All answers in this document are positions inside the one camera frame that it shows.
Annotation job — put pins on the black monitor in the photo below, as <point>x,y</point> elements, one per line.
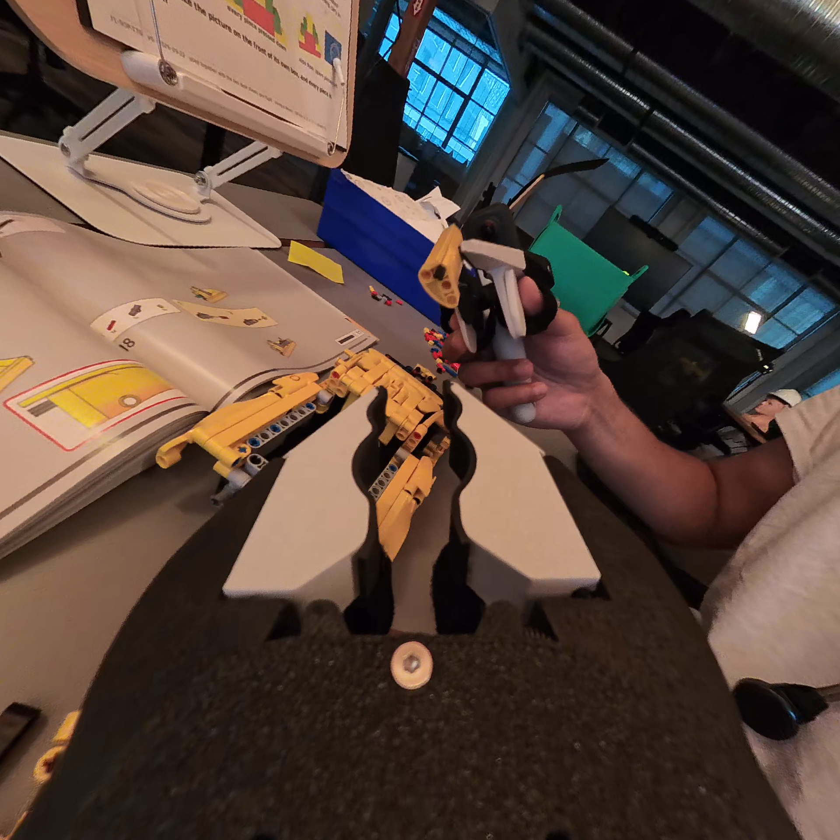
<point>636,256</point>

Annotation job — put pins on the large window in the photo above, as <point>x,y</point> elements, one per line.
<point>453,85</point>

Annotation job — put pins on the silver air duct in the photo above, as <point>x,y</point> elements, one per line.
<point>774,39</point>

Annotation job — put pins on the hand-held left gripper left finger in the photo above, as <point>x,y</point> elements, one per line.
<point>295,525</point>

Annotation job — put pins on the yellow toy car model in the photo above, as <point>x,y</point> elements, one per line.
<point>394,380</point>

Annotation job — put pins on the blue plastic bin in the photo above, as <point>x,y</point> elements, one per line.
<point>374,243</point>

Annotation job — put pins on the green plastic bin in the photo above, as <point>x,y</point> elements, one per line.
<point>584,275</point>

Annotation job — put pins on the pile of yellow bricks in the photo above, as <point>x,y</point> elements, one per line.
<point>56,754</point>

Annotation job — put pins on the black office chair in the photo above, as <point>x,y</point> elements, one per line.
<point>689,380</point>

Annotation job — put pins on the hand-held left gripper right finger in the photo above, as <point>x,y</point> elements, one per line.
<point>531,525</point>

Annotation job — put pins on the small cluster of pins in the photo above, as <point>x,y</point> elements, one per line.
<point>386,297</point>

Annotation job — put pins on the yellow sticky note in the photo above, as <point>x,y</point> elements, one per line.
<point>315,262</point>

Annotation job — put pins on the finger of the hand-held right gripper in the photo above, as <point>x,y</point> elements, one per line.
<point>466,331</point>
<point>495,254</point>

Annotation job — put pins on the grey desk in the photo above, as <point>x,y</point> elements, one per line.
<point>98,590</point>

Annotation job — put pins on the yellow panel subassembly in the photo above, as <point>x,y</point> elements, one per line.
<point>441,269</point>

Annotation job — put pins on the pile of red blue pins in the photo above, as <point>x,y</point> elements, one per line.
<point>439,348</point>

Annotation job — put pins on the person's right forearm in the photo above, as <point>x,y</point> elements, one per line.
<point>669,485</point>

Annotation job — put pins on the open instruction booklet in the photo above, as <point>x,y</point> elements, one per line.
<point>164,275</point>

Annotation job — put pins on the white crumpled papers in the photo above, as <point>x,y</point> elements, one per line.
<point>407,203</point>

